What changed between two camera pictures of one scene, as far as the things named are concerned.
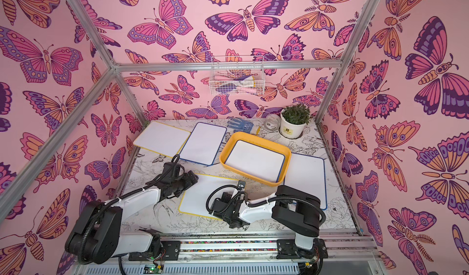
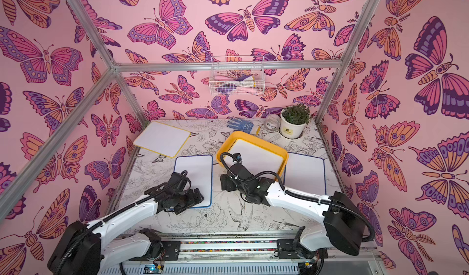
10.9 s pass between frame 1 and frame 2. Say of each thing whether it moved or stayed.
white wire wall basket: stayed
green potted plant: stayed
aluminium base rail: stayed
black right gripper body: moved
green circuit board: stayed
